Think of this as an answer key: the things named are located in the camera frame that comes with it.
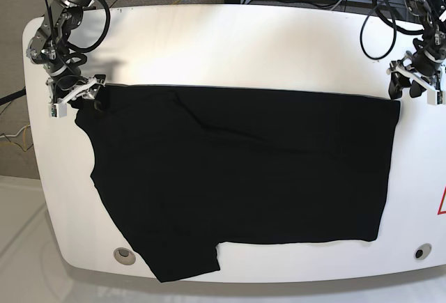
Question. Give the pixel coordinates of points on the round table grommet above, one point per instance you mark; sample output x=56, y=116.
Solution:
x=423, y=251
x=124, y=256

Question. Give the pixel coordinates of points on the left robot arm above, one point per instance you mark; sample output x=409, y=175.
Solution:
x=430, y=13

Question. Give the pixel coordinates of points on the black T-shirt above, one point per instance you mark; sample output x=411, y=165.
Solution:
x=182, y=169

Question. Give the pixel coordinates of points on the round table grommet left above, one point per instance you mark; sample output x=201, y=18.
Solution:
x=124, y=256

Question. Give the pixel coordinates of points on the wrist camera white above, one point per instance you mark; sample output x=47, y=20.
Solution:
x=57, y=110
x=436, y=97

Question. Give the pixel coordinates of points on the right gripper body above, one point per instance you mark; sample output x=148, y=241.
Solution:
x=64, y=86

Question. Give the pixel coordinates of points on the red triangle warning sticker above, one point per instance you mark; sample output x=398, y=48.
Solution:
x=442, y=209

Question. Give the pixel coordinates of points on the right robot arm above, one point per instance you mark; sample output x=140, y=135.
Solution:
x=61, y=59

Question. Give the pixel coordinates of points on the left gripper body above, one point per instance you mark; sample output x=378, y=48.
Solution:
x=423, y=66

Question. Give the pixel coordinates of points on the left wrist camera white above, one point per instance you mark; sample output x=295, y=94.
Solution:
x=436, y=97

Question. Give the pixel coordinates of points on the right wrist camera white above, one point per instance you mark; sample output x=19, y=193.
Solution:
x=57, y=110

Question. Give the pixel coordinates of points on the round table grommet right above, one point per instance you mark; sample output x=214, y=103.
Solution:
x=423, y=251

